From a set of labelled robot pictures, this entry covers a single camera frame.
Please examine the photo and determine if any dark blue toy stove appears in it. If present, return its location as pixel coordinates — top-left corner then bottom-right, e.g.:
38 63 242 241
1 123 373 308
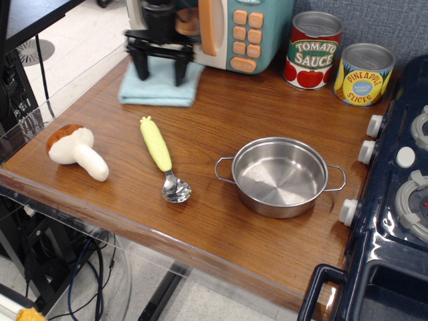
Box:
298 56 427 320

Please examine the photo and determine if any blue cable under table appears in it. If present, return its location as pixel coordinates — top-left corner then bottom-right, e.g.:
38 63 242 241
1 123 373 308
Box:
68 239 104 321

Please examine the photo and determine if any yellow plush object corner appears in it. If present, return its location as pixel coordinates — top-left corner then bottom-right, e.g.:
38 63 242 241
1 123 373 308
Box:
15 308 46 321

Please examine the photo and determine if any light blue towel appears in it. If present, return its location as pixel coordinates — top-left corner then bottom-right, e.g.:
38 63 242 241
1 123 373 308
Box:
118 57 205 107

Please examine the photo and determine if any toy microwave teal and cream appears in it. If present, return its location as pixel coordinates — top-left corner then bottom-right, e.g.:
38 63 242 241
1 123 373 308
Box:
125 0 295 75

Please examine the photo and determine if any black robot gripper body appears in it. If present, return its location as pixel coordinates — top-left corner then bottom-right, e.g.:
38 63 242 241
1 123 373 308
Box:
124 3 195 62

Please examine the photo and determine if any black side desk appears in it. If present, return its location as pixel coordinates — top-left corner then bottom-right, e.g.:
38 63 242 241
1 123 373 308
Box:
1 0 82 134

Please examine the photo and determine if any clear acrylic table guard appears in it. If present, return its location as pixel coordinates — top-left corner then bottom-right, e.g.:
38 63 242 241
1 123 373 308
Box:
0 19 302 315

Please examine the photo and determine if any white stove knob bottom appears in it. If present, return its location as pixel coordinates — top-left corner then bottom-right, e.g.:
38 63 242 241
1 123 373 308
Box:
339 199 358 227

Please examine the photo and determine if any plush mushroom toy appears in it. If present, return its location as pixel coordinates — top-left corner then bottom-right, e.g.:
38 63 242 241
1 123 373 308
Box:
46 124 109 182

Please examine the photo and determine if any pineapple slices can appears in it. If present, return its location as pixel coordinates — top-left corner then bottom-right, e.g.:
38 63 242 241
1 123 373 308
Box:
334 43 396 107

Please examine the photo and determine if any white stove knob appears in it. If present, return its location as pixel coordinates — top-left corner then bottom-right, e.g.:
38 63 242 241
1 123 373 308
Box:
358 140 376 165
339 199 358 227
366 114 383 138

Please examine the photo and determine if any white stove knob middle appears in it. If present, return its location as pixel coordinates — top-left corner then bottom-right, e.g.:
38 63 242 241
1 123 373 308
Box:
358 140 376 165

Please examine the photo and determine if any tomato sauce can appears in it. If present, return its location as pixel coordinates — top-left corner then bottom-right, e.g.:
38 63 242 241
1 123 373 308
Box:
284 11 344 90

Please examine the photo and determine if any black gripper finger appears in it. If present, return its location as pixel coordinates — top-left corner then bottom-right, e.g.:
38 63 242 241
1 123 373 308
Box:
132 52 149 80
175 59 189 86

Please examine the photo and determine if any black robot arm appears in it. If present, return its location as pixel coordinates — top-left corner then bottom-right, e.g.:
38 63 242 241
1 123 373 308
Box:
125 1 195 86

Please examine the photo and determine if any spoon with green handle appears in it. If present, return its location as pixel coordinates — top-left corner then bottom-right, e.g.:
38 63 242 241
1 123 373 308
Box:
140 116 192 203

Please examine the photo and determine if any white stove knob top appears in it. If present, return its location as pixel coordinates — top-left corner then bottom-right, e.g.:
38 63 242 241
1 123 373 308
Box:
366 114 383 138

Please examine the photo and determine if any stainless steel pot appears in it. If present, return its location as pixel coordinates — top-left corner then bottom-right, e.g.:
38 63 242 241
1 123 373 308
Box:
215 137 347 219

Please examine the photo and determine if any black cable under table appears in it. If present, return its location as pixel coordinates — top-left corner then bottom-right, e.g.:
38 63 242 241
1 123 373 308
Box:
46 233 118 321

